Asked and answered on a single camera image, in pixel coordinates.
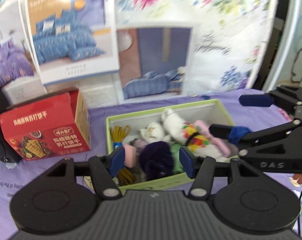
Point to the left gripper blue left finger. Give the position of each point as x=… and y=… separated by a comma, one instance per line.
x=115, y=161

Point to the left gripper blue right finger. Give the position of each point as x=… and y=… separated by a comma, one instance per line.
x=188, y=161

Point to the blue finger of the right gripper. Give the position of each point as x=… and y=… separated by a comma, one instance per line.
x=233, y=134
x=256, y=100

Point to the green soft cloth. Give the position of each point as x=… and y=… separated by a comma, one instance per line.
x=175, y=148

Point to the pink soft cloth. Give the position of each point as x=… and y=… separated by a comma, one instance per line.
x=225, y=148

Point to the white colourful plush toy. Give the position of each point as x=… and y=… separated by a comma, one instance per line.
x=187, y=135

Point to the dark purple knitted cloth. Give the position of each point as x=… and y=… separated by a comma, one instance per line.
x=156, y=160

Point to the person's right hand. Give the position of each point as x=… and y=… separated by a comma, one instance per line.
x=298, y=178

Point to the green white open box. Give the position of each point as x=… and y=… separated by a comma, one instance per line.
x=210, y=111

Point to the red cracker box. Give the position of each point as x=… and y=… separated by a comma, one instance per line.
x=54, y=126

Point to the white floral bedding package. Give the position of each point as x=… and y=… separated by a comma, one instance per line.
x=231, y=40

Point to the blue bedroom poster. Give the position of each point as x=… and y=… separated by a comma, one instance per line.
x=154, y=61

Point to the purple floral tablecloth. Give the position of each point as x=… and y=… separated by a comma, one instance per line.
x=14, y=176

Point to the purple bedding poster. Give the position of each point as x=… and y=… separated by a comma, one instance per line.
x=18, y=77

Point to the blue bedding poster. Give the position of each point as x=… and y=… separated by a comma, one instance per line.
x=72, y=39

